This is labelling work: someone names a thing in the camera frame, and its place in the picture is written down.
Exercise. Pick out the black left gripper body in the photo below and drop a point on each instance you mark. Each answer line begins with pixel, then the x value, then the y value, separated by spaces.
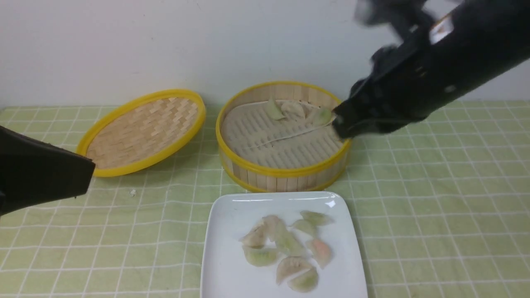
pixel 33 172

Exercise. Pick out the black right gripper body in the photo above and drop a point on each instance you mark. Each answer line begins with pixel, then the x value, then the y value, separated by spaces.
pixel 438 61

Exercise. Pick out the green dumpling top plate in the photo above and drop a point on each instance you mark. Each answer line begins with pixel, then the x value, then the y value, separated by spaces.
pixel 316 219

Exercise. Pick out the green dumpling plate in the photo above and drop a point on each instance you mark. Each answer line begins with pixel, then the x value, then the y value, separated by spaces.
pixel 316 219
pixel 306 227

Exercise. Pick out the white square plate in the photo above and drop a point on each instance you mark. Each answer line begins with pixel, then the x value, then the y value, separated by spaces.
pixel 226 274

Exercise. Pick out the beige dumpling left plate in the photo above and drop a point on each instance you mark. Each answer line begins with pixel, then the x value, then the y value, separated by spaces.
pixel 256 237

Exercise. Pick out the beige dumpling plate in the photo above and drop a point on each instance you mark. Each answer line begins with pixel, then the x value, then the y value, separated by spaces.
pixel 284 240
pixel 256 237

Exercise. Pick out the pink dumpling on plate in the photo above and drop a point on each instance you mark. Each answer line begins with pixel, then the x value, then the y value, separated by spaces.
pixel 321 252

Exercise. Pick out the beige dumpling centre plate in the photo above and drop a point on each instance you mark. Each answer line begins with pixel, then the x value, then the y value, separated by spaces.
pixel 284 240

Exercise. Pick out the yellow bamboo steamer lid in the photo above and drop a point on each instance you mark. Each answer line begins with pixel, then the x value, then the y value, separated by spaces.
pixel 143 132

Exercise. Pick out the pale dumpling in steamer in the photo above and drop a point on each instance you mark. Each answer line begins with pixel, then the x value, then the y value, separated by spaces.
pixel 297 110

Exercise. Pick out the green checkered tablecloth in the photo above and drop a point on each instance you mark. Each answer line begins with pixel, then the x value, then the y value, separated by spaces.
pixel 441 210

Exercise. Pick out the green dumpling in steamer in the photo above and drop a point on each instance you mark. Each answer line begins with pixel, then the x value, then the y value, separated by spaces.
pixel 273 110

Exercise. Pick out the yellow bamboo steamer basket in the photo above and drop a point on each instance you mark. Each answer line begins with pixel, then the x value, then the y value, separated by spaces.
pixel 263 179

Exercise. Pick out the white steamer liner cloth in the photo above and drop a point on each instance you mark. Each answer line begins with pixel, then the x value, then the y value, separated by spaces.
pixel 283 144

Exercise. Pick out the beige dumpling lower right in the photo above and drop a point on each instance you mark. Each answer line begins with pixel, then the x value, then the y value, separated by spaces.
pixel 290 266

